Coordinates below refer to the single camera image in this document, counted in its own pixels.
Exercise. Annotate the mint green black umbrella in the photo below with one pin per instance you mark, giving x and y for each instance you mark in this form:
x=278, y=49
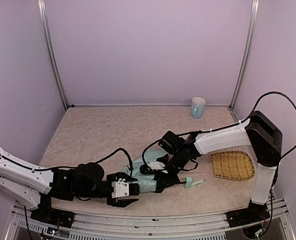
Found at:
x=147, y=182

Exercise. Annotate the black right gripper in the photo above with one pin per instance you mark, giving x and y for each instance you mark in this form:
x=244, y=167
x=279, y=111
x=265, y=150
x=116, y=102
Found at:
x=166, y=175

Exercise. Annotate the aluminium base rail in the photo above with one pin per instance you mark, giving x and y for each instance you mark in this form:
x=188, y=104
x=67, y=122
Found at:
x=206, y=226

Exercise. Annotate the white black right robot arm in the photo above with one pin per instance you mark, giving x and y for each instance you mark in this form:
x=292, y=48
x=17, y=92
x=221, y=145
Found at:
x=250, y=147

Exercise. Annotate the grey aluminium frame post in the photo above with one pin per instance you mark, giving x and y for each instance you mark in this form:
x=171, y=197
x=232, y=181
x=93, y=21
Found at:
x=246, y=54

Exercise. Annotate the light blue ceramic mug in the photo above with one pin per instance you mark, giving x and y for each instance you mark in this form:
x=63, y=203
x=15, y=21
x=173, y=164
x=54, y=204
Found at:
x=197, y=107

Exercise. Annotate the grey aluminium left post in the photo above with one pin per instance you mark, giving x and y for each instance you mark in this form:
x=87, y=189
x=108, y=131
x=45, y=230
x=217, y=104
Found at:
x=51, y=53

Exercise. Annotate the woven bamboo tray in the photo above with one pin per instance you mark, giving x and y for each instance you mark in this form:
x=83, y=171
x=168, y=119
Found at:
x=233, y=165

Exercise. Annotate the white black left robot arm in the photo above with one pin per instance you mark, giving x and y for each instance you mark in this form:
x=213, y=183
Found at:
x=32, y=185

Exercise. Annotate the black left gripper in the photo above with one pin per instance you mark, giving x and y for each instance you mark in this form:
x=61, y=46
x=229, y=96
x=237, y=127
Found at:
x=110, y=189

